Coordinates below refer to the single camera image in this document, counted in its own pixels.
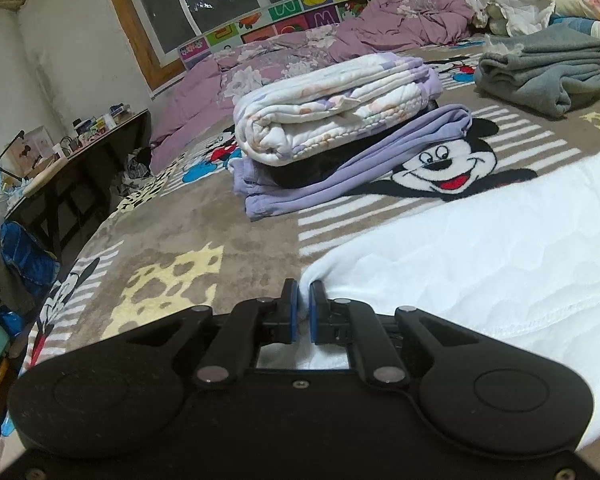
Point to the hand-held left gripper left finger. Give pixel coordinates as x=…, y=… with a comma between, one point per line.
x=293, y=310

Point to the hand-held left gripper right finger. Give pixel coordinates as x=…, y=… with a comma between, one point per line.
x=316, y=315

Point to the white and grey garment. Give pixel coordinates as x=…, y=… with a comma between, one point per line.
x=480, y=255

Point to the folded black garment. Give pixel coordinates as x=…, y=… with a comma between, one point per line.
x=300, y=172

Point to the cartoon printed blanket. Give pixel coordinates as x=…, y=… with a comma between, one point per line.
x=180, y=225

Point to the folded lavender garment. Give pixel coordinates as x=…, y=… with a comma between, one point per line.
x=380, y=160

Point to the folded white floral quilt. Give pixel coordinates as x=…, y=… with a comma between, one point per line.
x=325, y=105

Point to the black and white cloth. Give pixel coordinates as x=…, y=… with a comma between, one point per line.
x=136, y=170

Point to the purple floral duvet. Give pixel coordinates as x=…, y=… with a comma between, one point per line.
x=280, y=65

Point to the dark wooden desk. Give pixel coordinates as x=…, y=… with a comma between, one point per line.
x=80, y=170

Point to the blue bag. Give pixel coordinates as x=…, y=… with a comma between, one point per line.
x=27, y=260

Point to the small clutter on desk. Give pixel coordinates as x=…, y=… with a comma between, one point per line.
x=92, y=127

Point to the colourful alphabet headboard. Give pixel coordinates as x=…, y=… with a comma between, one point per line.
x=300, y=15

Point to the pale cardboard box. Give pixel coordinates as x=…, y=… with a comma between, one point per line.
x=37, y=147

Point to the black desk stand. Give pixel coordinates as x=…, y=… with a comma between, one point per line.
x=5, y=157

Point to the folded grey garments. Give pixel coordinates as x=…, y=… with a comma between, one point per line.
x=540, y=72

